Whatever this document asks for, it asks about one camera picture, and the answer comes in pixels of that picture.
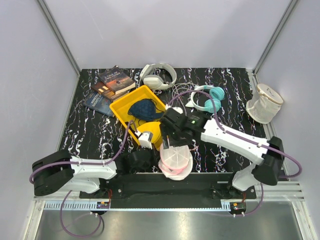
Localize white pink mesh laundry bag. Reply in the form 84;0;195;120
158;144;193;181

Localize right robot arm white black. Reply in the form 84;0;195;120
160;107;284;199

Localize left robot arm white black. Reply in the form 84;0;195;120
29;148;160;198

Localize white mesh cylinder laundry bag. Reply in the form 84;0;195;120
246;83;284;124

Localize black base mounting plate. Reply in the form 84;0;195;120
79;173;257;205

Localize white over-ear headphones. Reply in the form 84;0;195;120
139;63;177;90

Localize teal white cat-ear headphones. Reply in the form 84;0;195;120
185;85;225;114

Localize yellow plastic tray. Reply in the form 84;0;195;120
110;85;166;150

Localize blue bottom book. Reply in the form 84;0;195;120
83;90;115;118

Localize Tale of Two Cities book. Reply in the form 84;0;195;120
98;66;136;94

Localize dark brown middle book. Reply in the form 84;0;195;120
91;81;130;102

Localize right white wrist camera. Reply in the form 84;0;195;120
165;104;184;114

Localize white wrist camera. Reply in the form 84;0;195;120
136;131;153;149
165;104;184;114

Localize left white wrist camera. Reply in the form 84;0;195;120
136;131;153;149

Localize white headphone cable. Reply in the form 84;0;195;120
154;74;201;111

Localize aluminium slotted front rail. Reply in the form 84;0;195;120
43;199;247;212

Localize right aluminium frame post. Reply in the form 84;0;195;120
252;0;300;76

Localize aluminium frame post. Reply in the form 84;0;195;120
252;0;300;76
35;0;81;77

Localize left aluminium frame post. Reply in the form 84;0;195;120
35;0;81;77

